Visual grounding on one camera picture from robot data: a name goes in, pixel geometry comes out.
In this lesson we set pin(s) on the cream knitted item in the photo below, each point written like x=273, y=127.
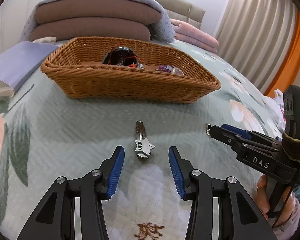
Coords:
x=48, y=39

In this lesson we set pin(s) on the green floral bedspread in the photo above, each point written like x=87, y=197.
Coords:
x=45, y=134

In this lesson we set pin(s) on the small silver black pendant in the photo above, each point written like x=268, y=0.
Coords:
x=208, y=127

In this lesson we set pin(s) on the folded pink blanket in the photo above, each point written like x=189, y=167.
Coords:
x=187, y=33

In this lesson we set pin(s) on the person's right hand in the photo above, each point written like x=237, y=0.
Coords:
x=261, y=201

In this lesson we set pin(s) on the blue grey book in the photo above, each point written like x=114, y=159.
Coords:
x=19, y=62

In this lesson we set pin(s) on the white plastic bag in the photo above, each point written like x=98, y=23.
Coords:
x=276, y=109

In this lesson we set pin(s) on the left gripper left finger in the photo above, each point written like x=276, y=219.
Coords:
x=54, y=216

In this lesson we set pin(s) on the orange curtain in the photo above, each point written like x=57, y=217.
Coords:
x=290, y=66

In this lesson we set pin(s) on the black wristwatch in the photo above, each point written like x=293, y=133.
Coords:
x=122, y=57

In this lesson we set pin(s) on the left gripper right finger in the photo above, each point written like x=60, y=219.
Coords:
x=239, y=217

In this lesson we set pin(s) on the folded brown duvet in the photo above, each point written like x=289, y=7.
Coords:
x=66, y=19

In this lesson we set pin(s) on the brown wicker basket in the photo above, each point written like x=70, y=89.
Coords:
x=170, y=74

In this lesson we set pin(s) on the lavender patterned blanket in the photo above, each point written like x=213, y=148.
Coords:
x=162, y=30

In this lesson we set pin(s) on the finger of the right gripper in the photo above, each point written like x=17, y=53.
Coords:
x=223, y=136
x=243, y=133

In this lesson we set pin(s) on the beige curtain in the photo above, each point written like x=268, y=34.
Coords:
x=254, y=37

